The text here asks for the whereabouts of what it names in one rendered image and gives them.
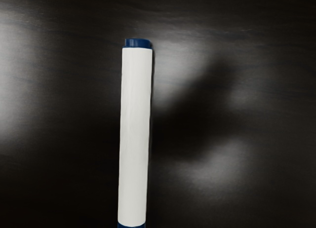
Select white marker pen blue ends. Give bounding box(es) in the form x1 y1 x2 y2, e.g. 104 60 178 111
117 38 154 228

